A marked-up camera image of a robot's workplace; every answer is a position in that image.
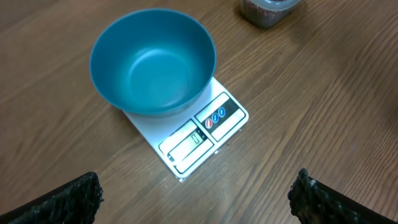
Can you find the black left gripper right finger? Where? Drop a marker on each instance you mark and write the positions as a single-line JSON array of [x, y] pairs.
[[312, 202]]

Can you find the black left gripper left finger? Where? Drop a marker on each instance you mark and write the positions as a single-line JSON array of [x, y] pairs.
[[74, 202]]

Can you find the white digital kitchen scale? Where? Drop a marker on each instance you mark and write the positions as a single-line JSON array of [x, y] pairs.
[[187, 139]]

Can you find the teal blue bowl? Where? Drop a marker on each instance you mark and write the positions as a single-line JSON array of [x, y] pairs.
[[153, 62]]

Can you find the red beans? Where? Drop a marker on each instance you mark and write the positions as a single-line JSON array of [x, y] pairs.
[[267, 12]]

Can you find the clear plastic container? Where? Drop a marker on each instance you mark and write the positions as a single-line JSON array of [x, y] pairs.
[[269, 11]]

